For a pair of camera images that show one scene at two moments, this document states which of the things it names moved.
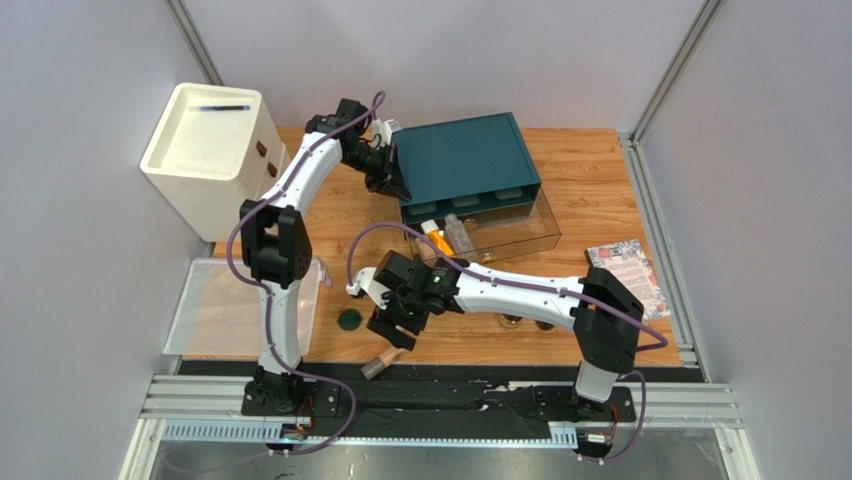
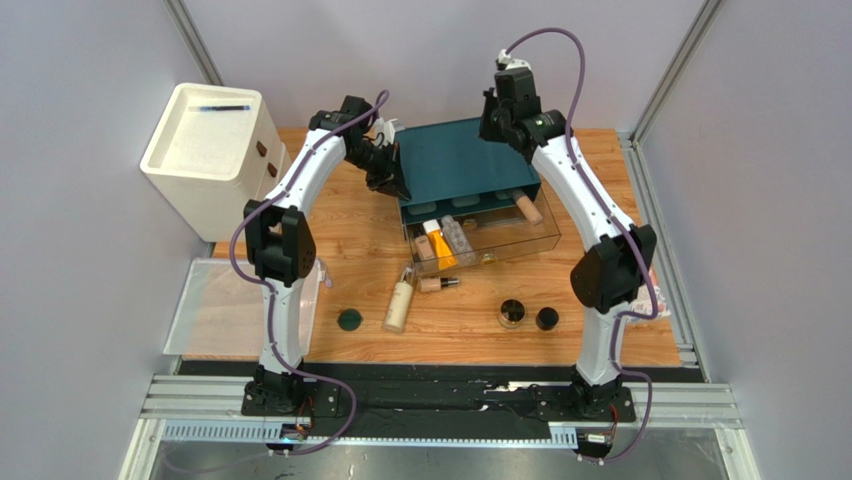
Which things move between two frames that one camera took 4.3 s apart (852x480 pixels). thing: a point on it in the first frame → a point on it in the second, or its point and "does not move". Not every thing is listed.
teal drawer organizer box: [464, 167] does not move
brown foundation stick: [372, 368] → [527, 206]
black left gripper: [386, 184] does not move
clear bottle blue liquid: [458, 236] does not move
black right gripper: [396, 316] → [492, 124]
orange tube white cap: [432, 230] does not move
